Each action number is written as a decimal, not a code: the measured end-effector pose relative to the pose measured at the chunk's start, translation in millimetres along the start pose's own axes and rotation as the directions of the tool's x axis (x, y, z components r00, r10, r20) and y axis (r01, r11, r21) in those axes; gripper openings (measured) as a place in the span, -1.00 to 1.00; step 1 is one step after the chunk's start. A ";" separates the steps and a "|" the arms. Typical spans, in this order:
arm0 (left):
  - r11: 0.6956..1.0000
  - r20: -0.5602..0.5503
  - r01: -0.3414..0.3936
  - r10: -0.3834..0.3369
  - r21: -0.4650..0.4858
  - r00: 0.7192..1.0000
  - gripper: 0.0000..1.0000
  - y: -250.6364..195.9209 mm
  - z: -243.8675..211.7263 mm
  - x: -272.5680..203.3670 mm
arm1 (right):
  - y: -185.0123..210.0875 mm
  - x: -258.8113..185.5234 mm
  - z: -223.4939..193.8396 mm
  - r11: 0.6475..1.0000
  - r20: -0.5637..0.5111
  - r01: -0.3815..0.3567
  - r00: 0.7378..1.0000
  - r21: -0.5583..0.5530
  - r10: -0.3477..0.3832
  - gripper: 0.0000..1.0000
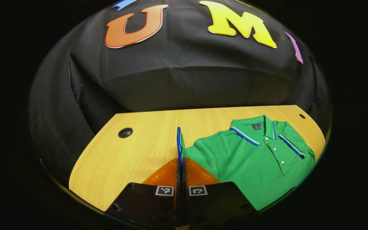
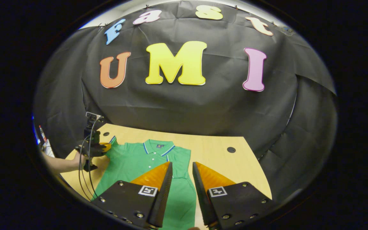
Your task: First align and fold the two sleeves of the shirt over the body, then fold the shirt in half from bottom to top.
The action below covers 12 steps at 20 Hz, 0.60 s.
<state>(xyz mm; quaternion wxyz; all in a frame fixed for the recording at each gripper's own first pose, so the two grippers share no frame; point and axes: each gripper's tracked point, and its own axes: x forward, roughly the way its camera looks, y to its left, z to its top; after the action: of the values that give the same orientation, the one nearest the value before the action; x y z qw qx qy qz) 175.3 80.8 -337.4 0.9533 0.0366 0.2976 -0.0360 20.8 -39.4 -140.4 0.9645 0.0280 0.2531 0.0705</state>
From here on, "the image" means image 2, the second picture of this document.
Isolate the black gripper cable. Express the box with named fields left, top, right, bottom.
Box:
left=78, top=141, right=90, bottom=202
left=88, top=120, right=100, bottom=198

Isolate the green T-shirt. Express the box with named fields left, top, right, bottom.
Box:
left=93, top=136, right=197, bottom=230

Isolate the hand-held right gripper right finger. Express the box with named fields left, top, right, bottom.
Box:
left=192, top=161, right=273, bottom=230

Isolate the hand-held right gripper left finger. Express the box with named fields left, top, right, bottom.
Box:
left=91, top=161, right=173, bottom=229

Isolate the black backdrop cloth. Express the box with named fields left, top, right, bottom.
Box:
left=33, top=0, right=338, bottom=205

